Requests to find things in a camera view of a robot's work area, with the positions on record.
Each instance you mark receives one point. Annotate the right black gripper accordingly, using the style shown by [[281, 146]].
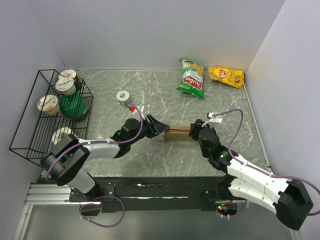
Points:
[[195, 127]]

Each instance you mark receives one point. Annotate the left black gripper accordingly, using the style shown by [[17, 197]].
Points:
[[156, 128]]

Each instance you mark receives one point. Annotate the brown cardboard box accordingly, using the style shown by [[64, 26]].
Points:
[[178, 133]]

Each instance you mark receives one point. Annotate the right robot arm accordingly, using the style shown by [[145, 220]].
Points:
[[287, 198]]

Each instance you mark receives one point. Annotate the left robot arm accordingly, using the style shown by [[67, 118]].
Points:
[[63, 162]]

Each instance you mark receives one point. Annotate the small white yogurt cup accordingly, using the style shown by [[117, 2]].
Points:
[[123, 96]]

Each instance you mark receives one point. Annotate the green Chuba snack bag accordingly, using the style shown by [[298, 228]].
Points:
[[192, 80]]

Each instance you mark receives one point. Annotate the yellow Lays chips bag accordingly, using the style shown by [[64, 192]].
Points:
[[231, 77]]

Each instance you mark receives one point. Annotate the green bottle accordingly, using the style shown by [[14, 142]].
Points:
[[73, 106]]

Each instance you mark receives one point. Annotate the Chobani yogurt cup middle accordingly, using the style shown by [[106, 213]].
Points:
[[66, 86]]

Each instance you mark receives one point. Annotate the chobani yogurt cup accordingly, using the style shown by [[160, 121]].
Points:
[[49, 104], [66, 86]]

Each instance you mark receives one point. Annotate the white tape roll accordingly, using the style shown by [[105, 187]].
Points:
[[60, 133]]

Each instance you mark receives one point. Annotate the yogurt cup rear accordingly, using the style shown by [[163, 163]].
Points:
[[69, 73]]

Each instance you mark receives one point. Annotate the Chobani yogurt cup front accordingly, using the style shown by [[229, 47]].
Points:
[[49, 104]]

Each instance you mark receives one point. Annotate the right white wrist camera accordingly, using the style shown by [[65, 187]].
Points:
[[214, 118]]

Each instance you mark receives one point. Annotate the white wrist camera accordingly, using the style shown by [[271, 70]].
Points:
[[135, 110], [214, 118]]

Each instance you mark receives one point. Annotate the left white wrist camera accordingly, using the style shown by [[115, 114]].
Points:
[[135, 110]]

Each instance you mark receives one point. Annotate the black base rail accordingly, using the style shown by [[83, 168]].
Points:
[[142, 194]]

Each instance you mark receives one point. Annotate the black wire rack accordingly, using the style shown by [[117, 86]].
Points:
[[33, 135]]

